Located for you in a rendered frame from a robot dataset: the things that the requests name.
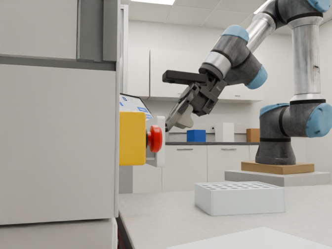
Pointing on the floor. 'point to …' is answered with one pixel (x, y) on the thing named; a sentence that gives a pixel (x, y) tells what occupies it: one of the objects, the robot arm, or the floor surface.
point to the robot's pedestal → (315, 180)
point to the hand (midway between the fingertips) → (166, 125)
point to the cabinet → (61, 234)
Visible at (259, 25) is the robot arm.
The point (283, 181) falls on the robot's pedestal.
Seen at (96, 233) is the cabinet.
